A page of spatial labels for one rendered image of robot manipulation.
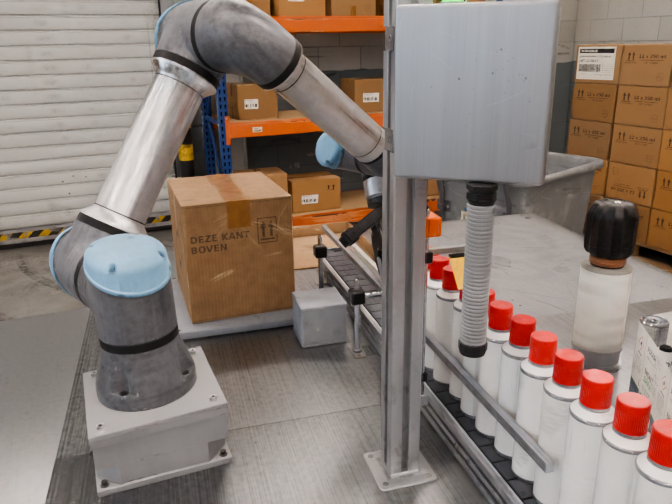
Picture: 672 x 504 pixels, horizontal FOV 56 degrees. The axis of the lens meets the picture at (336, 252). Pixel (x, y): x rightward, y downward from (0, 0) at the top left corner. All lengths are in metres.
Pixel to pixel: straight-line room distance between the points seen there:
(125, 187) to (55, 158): 4.11
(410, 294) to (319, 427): 0.33
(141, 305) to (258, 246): 0.52
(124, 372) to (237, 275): 0.50
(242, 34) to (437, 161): 0.41
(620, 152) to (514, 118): 3.90
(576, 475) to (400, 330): 0.27
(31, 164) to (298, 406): 4.22
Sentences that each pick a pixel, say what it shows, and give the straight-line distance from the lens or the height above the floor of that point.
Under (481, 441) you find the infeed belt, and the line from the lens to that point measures 0.98.
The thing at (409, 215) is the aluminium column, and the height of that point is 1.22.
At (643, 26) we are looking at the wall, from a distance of 6.55.
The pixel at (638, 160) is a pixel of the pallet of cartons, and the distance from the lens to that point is 4.52.
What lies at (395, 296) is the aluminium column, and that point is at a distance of 0.83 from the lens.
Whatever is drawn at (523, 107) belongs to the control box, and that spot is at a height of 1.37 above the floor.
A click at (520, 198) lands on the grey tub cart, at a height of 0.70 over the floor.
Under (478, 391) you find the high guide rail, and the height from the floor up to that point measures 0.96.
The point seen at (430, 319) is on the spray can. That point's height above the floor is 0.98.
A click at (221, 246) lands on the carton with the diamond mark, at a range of 1.38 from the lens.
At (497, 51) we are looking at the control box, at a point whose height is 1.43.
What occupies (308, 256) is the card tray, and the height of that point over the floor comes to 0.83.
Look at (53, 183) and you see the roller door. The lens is 5.19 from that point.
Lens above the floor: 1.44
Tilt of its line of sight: 19 degrees down
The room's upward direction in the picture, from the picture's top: 1 degrees counter-clockwise
